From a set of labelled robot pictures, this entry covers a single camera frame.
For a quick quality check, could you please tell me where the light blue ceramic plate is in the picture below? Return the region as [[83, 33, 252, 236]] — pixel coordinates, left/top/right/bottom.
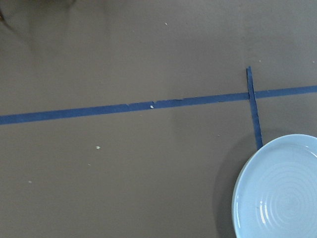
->
[[231, 134, 317, 238]]

